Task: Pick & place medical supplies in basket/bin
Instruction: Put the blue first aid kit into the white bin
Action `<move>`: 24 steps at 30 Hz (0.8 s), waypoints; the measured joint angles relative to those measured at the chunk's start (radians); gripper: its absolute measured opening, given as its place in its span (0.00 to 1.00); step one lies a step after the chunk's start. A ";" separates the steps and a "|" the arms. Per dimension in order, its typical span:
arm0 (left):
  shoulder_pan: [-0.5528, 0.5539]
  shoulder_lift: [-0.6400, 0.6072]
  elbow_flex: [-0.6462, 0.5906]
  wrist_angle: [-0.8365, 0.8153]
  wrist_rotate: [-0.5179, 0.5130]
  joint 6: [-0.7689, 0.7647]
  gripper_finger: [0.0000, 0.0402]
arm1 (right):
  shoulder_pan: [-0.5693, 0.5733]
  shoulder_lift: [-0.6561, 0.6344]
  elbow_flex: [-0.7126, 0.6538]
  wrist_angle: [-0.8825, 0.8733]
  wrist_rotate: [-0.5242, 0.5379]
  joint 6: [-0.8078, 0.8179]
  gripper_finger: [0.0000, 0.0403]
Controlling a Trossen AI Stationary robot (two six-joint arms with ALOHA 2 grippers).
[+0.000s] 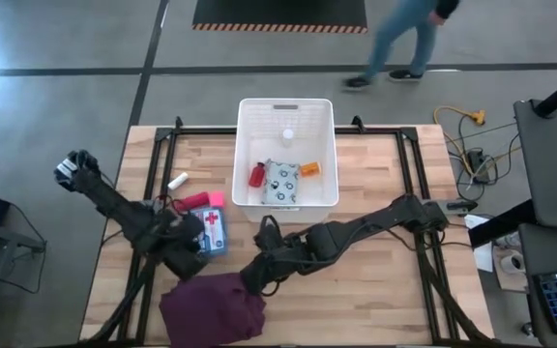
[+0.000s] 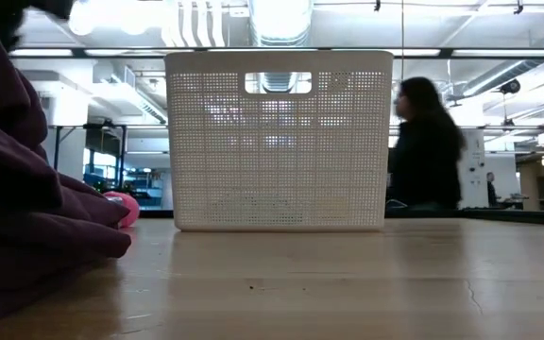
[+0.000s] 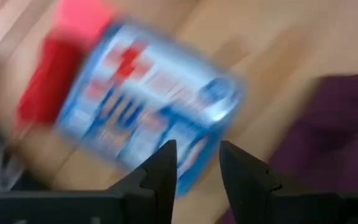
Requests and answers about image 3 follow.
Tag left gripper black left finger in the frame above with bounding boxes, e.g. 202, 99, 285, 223
107, 139, 178, 224

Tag purple cloth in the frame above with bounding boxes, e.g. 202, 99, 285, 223
216, 73, 358, 224

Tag pink cube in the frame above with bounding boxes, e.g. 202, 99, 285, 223
53, 0, 114, 41

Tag blue first aid kit box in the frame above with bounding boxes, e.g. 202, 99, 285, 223
53, 23, 248, 197

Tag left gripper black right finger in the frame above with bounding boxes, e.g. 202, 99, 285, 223
218, 140, 291, 224

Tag red bandage roll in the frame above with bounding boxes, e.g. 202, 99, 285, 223
16, 34, 83, 125

